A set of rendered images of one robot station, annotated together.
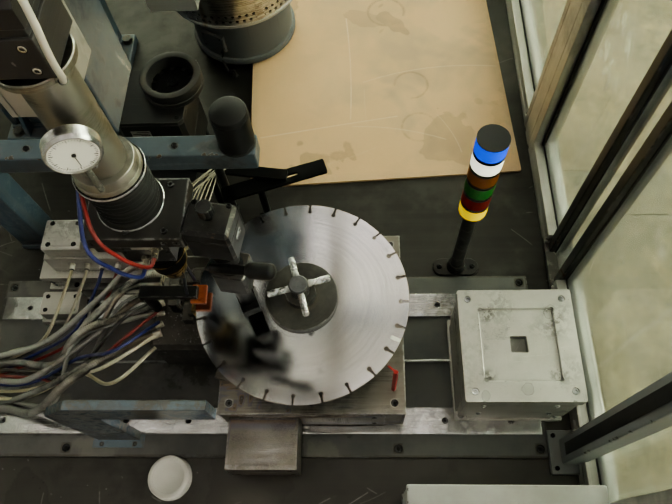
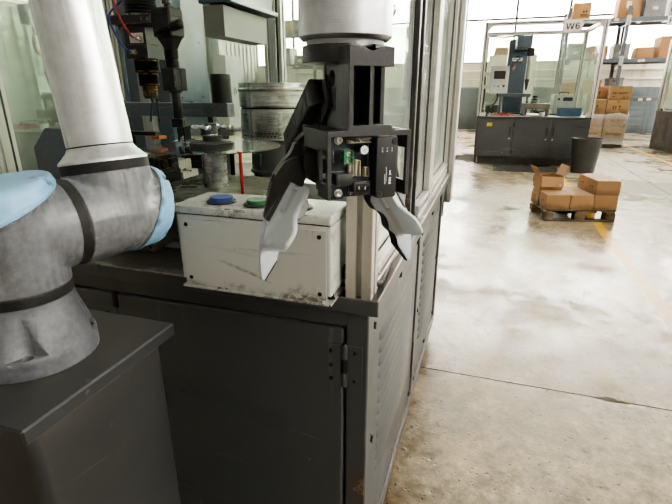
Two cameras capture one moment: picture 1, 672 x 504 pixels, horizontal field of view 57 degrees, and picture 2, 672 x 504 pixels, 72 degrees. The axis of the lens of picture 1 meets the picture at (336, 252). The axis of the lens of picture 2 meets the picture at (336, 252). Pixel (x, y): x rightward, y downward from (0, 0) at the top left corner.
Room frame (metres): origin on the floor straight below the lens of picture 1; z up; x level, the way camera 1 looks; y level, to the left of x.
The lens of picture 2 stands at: (-0.71, -0.47, 1.08)
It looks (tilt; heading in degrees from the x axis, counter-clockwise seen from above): 19 degrees down; 12
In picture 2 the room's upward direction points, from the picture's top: straight up
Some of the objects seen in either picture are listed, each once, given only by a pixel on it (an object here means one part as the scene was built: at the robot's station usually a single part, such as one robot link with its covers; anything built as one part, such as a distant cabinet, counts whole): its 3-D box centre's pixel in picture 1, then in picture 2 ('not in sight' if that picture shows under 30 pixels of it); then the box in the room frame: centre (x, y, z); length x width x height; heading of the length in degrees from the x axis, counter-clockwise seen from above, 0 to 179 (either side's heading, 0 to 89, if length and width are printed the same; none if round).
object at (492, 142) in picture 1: (491, 144); not in sight; (0.47, -0.22, 1.14); 0.05 x 0.04 x 0.03; 174
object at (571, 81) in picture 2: not in sight; (531, 95); (7.59, -1.94, 1.01); 1.66 x 1.38 x 2.03; 84
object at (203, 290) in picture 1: (177, 299); (147, 144); (0.39, 0.25, 0.95); 0.10 x 0.03 x 0.07; 84
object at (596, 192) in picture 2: not in sight; (572, 196); (3.75, -1.73, 0.18); 0.60 x 0.40 x 0.36; 98
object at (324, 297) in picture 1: (301, 294); (212, 140); (0.36, 0.06, 0.96); 0.11 x 0.11 x 0.03
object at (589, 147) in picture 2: not in sight; (584, 155); (6.41, -2.54, 0.24); 0.39 x 0.39 x 0.47
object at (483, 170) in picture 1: (487, 158); not in sight; (0.47, -0.22, 1.11); 0.05 x 0.04 x 0.03; 174
